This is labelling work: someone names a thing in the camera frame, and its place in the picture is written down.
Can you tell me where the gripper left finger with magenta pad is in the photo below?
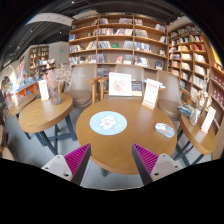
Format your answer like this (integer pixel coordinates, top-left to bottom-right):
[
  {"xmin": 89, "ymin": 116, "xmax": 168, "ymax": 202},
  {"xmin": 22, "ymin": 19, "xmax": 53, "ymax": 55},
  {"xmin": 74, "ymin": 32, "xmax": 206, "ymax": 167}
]
[{"xmin": 42, "ymin": 144, "xmax": 91, "ymax": 185}]

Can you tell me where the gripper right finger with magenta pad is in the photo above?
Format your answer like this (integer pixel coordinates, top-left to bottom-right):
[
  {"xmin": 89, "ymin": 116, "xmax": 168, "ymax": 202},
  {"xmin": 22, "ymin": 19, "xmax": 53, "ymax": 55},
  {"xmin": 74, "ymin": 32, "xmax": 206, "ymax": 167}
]
[{"xmin": 132, "ymin": 144, "xmax": 182, "ymax": 185}]

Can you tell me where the round blue mouse pad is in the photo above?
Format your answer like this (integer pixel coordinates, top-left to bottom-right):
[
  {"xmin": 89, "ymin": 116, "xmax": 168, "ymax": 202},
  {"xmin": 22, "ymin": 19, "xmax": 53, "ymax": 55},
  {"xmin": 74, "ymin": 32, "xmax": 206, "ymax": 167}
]
[{"xmin": 89, "ymin": 111, "xmax": 127, "ymax": 136}]

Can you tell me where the round wooden centre table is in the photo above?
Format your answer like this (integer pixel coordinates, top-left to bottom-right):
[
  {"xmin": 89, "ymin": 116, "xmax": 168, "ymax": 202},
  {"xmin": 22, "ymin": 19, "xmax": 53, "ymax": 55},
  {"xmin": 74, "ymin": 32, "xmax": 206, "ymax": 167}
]
[{"xmin": 75, "ymin": 95, "xmax": 178, "ymax": 176}]

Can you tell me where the round wooden table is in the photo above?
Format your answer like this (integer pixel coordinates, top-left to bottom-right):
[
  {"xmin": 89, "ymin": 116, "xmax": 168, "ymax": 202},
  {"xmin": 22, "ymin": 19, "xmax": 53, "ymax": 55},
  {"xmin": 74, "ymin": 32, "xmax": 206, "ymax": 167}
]
[
  {"xmin": 18, "ymin": 93, "xmax": 77, "ymax": 155},
  {"xmin": 75, "ymin": 95, "xmax": 178, "ymax": 176},
  {"xmin": 174, "ymin": 114, "xmax": 216, "ymax": 166}
]

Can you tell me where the round wooden left table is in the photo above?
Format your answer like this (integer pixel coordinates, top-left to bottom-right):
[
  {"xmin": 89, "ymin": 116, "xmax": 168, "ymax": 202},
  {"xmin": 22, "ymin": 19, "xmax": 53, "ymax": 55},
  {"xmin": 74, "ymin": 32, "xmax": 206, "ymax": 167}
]
[{"xmin": 18, "ymin": 93, "xmax": 77, "ymax": 155}]

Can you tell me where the round wooden right table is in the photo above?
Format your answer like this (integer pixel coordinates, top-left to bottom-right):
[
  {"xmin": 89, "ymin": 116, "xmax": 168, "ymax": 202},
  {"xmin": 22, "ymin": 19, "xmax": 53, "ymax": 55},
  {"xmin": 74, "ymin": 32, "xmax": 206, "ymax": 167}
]
[{"xmin": 174, "ymin": 114, "xmax": 216, "ymax": 166}]

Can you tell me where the stack of books right table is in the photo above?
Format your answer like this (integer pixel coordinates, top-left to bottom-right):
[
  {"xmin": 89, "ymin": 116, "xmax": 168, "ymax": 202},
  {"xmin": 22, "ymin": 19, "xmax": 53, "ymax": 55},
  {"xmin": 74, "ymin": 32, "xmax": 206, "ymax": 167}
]
[{"xmin": 178, "ymin": 104, "xmax": 194, "ymax": 117}]

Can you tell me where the beige armchair right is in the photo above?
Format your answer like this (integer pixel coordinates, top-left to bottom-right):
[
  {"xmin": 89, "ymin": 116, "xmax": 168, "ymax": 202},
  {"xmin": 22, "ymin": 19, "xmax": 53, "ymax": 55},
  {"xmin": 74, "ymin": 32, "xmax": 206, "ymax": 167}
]
[{"xmin": 157, "ymin": 71, "xmax": 181, "ymax": 120}]

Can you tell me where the beige armchair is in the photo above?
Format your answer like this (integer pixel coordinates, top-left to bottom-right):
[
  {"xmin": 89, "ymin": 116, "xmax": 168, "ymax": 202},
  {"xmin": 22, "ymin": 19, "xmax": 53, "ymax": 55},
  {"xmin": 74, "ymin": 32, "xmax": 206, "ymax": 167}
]
[
  {"xmin": 157, "ymin": 71, "xmax": 181, "ymax": 120},
  {"xmin": 65, "ymin": 64, "xmax": 100, "ymax": 107},
  {"xmin": 99, "ymin": 64, "xmax": 144, "ymax": 100}
]

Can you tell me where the white sign on centre table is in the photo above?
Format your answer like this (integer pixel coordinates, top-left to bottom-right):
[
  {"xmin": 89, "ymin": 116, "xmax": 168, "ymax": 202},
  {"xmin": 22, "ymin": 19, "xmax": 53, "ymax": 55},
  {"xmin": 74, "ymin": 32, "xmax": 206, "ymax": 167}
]
[{"xmin": 142, "ymin": 79, "xmax": 159, "ymax": 109}]

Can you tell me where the white sign on table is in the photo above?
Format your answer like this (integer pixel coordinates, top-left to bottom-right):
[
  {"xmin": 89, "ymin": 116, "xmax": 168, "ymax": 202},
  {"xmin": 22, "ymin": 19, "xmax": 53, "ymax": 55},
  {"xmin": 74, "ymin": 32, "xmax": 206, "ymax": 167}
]
[
  {"xmin": 142, "ymin": 79, "xmax": 159, "ymax": 109},
  {"xmin": 201, "ymin": 107, "xmax": 216, "ymax": 134},
  {"xmin": 38, "ymin": 80, "xmax": 49, "ymax": 100}
]

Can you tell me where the white sign on left table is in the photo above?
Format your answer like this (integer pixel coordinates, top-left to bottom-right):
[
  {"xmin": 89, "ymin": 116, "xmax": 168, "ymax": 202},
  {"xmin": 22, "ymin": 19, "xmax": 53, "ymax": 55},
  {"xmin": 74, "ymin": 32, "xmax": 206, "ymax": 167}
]
[{"xmin": 38, "ymin": 80, "xmax": 49, "ymax": 100}]

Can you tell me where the white sign on right table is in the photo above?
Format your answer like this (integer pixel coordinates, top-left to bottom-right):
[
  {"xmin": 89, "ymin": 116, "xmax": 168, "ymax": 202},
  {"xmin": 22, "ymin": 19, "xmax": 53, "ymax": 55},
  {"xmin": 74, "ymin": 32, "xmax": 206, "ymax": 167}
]
[{"xmin": 201, "ymin": 107, "xmax": 216, "ymax": 134}]

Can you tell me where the small wooden table far left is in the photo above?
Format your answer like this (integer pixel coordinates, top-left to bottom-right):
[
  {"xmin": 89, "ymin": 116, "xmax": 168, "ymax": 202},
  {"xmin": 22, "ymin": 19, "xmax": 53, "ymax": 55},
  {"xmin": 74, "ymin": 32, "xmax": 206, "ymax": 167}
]
[{"xmin": 9, "ymin": 93, "xmax": 37, "ymax": 118}]

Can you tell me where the beige armchair left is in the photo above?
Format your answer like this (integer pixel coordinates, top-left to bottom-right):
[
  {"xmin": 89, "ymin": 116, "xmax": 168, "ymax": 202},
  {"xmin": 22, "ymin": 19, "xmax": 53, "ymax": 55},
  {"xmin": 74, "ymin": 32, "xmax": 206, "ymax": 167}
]
[{"xmin": 65, "ymin": 64, "xmax": 100, "ymax": 107}]

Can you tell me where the vase with dried flowers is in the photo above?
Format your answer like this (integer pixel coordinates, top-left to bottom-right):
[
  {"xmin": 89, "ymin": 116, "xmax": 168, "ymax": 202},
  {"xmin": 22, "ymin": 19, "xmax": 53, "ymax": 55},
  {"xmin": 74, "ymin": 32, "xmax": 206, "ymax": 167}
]
[{"xmin": 189, "ymin": 90, "xmax": 212, "ymax": 126}]

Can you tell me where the beige armchair middle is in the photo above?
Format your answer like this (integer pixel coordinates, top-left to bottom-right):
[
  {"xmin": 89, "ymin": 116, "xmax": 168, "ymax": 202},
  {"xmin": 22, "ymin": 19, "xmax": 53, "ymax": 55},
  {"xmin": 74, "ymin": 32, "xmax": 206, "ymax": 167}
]
[{"xmin": 99, "ymin": 64, "xmax": 144, "ymax": 100}]

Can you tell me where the dark book behind card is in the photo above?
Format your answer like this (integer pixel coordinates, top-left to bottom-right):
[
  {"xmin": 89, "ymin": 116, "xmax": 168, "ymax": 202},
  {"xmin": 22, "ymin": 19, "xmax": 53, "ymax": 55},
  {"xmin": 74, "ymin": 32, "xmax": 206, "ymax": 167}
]
[{"xmin": 132, "ymin": 81, "xmax": 142, "ymax": 96}]

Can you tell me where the orange book display counter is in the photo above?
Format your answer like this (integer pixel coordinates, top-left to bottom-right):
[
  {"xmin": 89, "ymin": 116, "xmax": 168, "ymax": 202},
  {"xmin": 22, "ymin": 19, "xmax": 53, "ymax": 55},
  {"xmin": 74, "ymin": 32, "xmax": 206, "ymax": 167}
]
[{"xmin": 6, "ymin": 80, "xmax": 39, "ymax": 99}]

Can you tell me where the white picture display card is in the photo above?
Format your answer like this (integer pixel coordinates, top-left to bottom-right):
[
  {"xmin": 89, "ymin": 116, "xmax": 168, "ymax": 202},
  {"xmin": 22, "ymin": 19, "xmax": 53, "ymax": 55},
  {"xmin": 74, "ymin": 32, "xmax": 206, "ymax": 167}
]
[{"xmin": 109, "ymin": 72, "xmax": 132, "ymax": 96}]

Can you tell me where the glass vase with pink flowers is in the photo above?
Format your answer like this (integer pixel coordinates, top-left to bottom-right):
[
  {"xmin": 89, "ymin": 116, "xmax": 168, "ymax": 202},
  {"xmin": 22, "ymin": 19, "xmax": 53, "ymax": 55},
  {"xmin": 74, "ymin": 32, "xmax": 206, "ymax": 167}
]
[{"xmin": 43, "ymin": 64, "xmax": 72, "ymax": 105}]

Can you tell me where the far wooden bookshelf left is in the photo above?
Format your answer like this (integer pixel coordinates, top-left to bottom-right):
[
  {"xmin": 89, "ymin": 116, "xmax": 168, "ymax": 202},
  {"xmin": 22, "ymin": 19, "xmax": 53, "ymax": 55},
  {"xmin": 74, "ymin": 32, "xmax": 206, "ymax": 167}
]
[{"xmin": 29, "ymin": 45, "xmax": 56, "ymax": 79}]

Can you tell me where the wooden bookshelf right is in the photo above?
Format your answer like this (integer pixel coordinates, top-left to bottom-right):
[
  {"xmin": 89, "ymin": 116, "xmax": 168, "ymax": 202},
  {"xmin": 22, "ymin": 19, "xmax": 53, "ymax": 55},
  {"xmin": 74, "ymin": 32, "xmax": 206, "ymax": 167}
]
[{"xmin": 168, "ymin": 23, "xmax": 224, "ymax": 133}]

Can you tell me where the large wooden bookshelf centre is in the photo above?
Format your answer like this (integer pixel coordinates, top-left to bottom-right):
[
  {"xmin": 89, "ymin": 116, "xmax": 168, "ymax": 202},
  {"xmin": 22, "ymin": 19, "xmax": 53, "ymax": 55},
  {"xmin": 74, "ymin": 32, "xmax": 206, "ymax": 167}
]
[{"xmin": 68, "ymin": 13, "xmax": 168, "ymax": 77}]

